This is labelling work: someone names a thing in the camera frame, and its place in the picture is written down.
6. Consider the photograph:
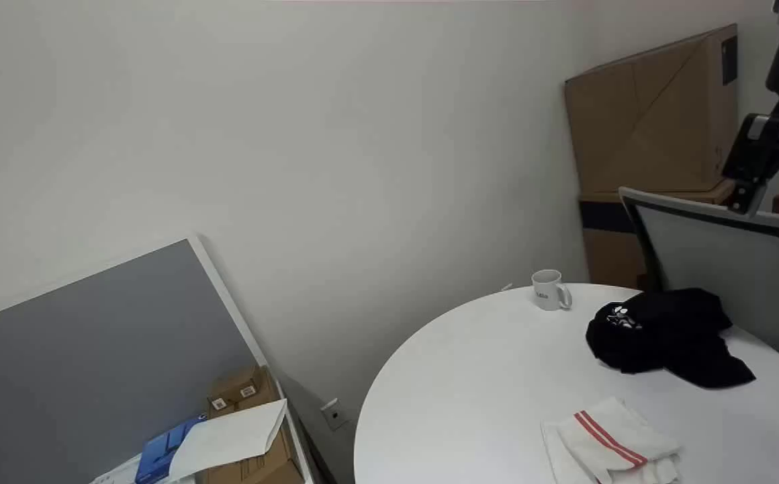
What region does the black t-shirt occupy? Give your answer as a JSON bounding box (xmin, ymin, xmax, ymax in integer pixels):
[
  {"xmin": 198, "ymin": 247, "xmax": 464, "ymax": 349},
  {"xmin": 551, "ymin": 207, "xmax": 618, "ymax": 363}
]
[{"xmin": 583, "ymin": 285, "xmax": 758, "ymax": 392}]

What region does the grey office chair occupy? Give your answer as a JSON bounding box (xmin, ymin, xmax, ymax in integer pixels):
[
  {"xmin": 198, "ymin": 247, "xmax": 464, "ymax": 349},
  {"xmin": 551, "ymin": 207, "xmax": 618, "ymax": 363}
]
[{"xmin": 618, "ymin": 187, "xmax": 779, "ymax": 387}]

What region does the brown cardboard box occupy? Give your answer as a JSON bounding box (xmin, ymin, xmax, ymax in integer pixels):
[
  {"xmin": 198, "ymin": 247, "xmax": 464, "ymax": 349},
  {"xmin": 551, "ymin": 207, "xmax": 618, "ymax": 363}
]
[{"xmin": 561, "ymin": 23, "xmax": 742, "ymax": 204}]

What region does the cardboard box with dark stripe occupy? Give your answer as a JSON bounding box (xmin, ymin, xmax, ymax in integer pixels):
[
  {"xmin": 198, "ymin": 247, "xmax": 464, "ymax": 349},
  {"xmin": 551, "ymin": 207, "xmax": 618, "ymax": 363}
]
[{"xmin": 577, "ymin": 181, "xmax": 738, "ymax": 290}]

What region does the white mug with logo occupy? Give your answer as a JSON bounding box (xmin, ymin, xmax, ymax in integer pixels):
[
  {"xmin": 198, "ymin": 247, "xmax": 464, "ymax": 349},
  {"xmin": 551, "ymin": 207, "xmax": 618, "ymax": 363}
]
[{"xmin": 530, "ymin": 266, "xmax": 574, "ymax": 314}]

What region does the white towel with red stripes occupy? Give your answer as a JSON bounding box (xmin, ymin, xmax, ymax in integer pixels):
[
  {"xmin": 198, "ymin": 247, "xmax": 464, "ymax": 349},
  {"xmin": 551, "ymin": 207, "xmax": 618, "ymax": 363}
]
[{"xmin": 539, "ymin": 396, "xmax": 686, "ymax": 484}]

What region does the small cardboard box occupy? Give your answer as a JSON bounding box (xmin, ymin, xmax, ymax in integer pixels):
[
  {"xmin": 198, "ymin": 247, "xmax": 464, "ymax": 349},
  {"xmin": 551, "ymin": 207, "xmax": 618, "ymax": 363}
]
[{"xmin": 205, "ymin": 363, "xmax": 281, "ymax": 421}]

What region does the flat open cardboard box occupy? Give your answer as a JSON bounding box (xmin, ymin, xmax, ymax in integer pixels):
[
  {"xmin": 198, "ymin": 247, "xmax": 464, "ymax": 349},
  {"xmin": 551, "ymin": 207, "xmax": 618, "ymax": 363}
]
[{"xmin": 193, "ymin": 421, "xmax": 305, "ymax": 484}]

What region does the white paper sheet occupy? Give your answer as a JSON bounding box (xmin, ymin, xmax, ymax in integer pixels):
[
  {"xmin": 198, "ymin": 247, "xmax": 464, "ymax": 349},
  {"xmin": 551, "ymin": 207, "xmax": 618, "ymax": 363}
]
[{"xmin": 166, "ymin": 398, "xmax": 291, "ymax": 484}]

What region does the white wall outlet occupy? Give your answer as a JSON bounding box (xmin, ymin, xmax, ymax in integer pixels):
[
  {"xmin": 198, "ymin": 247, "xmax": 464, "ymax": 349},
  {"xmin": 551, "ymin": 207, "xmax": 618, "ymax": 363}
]
[{"xmin": 319, "ymin": 396, "xmax": 350, "ymax": 430}]

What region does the grey partition panel white frame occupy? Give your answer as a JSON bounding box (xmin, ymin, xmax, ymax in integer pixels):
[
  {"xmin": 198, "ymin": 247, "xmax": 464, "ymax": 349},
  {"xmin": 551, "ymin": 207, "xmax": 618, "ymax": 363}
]
[{"xmin": 0, "ymin": 235, "xmax": 316, "ymax": 484}]

